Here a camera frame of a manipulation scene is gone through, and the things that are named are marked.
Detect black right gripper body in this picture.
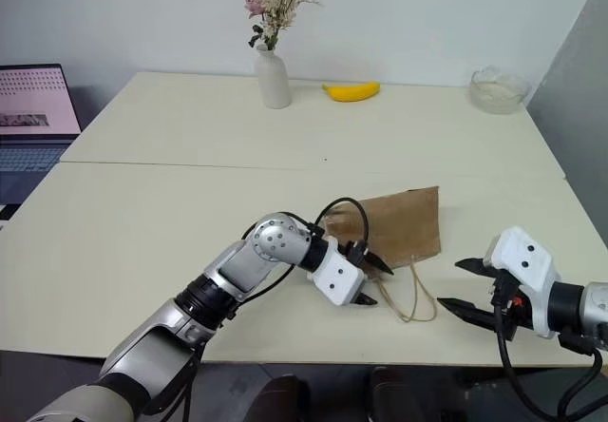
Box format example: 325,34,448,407
490,271,534,343

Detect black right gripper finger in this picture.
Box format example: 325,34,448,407
436,297,499,333
454,257,501,281

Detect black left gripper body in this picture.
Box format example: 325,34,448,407
337,239,375,270

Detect brown paper bag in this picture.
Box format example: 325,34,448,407
324,185,444,323

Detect yellow banana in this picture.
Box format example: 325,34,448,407
321,81,382,104

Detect clear glass bowl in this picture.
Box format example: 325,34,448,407
469,65,533,116

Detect white ceramic vase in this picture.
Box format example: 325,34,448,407
255,43,293,110

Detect dried flower bouquet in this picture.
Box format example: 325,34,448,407
243,0,325,53

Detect open laptop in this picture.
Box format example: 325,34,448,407
0,63,84,207

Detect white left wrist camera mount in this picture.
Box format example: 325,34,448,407
307,239,366,307

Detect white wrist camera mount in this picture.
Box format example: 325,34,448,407
483,225,562,340
307,239,366,307

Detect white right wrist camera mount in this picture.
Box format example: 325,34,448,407
483,225,562,340

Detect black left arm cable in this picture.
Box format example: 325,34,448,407
232,197,371,307

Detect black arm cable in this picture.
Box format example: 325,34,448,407
492,288,604,421
232,197,371,307

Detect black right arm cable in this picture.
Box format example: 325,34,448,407
492,288,604,421

